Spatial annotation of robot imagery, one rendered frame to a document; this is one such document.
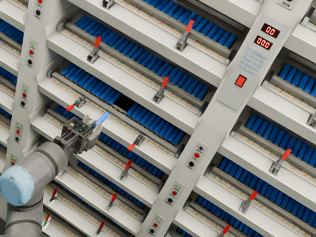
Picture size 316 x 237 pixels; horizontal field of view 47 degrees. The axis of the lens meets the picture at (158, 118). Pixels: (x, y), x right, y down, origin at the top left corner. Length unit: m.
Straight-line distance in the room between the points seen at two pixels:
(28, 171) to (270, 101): 0.67
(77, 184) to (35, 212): 0.65
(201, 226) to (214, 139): 0.42
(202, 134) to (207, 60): 0.24
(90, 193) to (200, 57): 0.82
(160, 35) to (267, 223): 0.72
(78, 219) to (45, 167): 0.85
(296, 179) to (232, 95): 0.34
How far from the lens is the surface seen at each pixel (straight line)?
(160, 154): 1.32
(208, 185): 1.31
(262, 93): 1.09
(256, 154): 1.20
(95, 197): 1.63
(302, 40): 1.01
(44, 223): 1.97
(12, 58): 1.56
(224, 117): 1.12
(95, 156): 1.50
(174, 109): 1.20
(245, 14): 1.02
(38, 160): 0.97
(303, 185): 1.23
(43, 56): 1.40
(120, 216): 1.61
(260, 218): 1.34
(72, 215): 1.81
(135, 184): 1.46
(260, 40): 1.01
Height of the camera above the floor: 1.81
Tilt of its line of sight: 35 degrees down
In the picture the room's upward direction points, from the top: 25 degrees clockwise
